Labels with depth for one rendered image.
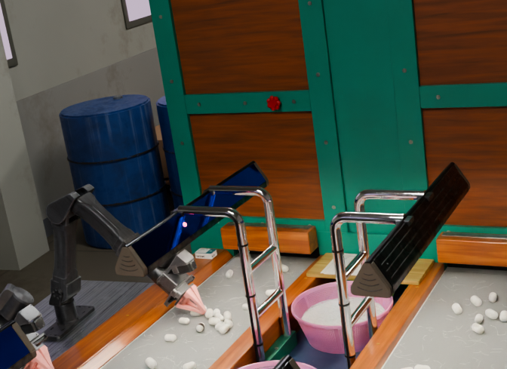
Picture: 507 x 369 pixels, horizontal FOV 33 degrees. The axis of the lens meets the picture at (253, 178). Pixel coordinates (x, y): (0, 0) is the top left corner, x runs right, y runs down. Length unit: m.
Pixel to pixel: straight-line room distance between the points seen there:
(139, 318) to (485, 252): 0.94
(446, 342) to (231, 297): 0.66
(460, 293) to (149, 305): 0.85
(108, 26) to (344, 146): 4.13
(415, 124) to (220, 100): 0.60
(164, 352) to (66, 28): 3.99
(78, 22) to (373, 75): 3.94
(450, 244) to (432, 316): 0.24
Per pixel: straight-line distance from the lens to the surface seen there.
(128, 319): 2.35
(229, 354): 2.07
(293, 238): 2.51
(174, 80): 2.61
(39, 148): 5.57
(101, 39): 6.27
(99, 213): 2.37
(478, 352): 2.03
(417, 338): 2.10
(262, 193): 2.07
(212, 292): 2.47
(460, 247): 2.33
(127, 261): 1.88
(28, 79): 5.55
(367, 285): 1.61
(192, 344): 2.20
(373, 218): 1.80
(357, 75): 2.35
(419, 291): 2.27
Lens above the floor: 1.74
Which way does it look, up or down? 17 degrees down
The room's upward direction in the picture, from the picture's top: 8 degrees counter-clockwise
